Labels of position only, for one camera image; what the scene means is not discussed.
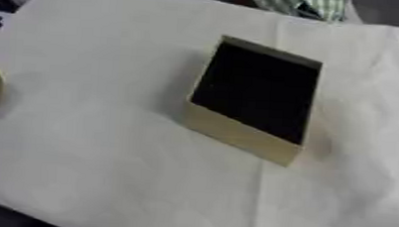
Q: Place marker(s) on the tan cardboard box black inside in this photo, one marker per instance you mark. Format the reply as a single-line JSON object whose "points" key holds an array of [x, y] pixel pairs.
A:
{"points": [[256, 92]]}

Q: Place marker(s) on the green white checked cloth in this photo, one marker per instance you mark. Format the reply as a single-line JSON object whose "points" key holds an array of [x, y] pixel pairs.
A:
{"points": [[299, 1]]}

